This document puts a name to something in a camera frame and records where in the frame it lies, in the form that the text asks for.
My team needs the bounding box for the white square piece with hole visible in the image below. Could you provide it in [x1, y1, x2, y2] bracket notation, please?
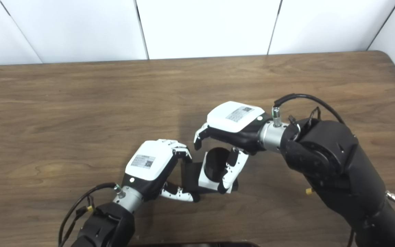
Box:
[198, 153, 238, 194]

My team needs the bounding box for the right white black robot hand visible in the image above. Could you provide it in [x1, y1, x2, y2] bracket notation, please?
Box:
[194, 101, 274, 195]

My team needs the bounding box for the black peg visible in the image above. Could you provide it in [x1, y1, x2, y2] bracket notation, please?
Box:
[180, 147, 239, 193]

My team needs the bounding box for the left thick black wrist cable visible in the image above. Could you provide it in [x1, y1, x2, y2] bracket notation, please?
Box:
[58, 182, 121, 247]

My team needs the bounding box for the right thick black wrist cable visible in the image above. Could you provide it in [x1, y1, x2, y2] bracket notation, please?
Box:
[272, 93, 345, 127]

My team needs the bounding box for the left thin wire yellow tag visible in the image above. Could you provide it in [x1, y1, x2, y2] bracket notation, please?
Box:
[65, 195, 96, 238]

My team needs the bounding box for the thick black wrist cable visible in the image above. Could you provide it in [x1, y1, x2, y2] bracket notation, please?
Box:
[272, 93, 345, 127]
[58, 182, 121, 247]

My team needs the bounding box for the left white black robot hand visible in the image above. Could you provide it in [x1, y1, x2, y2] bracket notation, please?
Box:
[121, 139, 201, 203]

